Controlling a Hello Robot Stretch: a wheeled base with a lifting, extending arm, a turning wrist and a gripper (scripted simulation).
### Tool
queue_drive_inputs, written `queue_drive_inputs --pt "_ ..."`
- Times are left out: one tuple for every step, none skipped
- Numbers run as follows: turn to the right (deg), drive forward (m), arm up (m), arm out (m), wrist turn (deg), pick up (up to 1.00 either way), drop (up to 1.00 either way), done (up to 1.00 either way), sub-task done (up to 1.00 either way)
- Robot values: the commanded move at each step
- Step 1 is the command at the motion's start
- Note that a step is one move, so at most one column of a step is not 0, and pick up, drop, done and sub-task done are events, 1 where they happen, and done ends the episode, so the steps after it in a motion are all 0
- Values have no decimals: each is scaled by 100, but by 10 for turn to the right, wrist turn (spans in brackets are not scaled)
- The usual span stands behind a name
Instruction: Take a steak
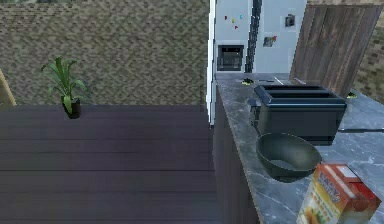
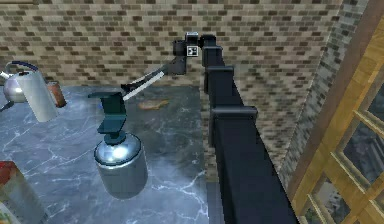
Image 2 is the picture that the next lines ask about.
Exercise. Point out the brown steak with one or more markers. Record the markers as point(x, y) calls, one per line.
point(152, 104)

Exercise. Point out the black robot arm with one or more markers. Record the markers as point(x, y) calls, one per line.
point(240, 140)

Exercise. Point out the wooden framed window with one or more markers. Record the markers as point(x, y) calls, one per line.
point(353, 140)

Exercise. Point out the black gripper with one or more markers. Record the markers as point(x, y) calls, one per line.
point(179, 56)

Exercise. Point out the brown cylindrical can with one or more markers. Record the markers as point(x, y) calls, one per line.
point(57, 94)

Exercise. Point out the silver spray bottle teal nozzle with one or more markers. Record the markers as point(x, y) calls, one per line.
point(118, 146)

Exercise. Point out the red and white box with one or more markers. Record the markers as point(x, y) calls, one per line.
point(16, 196)

